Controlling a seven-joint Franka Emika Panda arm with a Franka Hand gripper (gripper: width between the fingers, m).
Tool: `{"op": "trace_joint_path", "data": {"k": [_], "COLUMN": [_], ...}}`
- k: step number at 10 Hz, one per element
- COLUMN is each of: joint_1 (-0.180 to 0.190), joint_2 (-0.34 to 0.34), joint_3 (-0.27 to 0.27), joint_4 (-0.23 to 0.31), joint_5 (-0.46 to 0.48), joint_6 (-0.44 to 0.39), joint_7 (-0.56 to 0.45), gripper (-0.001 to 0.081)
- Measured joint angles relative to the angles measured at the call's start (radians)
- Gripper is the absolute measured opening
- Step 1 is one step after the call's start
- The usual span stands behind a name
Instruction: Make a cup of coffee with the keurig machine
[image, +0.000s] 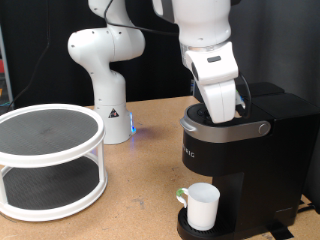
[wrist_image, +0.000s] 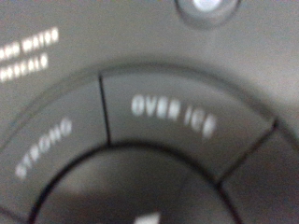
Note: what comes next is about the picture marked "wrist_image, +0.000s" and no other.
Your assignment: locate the black Keurig coffee machine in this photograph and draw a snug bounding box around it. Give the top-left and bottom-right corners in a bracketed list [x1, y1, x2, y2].
[0, 0, 299, 224]

